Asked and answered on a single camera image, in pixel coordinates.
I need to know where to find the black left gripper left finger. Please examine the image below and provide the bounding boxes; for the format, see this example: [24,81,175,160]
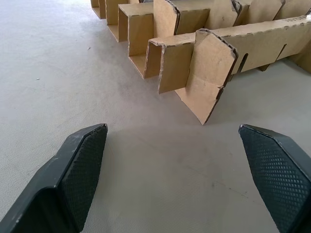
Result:
[0,123,108,233]

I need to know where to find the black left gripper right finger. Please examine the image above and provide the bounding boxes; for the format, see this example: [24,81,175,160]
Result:
[238,124,311,233]

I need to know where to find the brown cardboard divider assembly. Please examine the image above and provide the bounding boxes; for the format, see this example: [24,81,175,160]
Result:
[90,0,311,126]

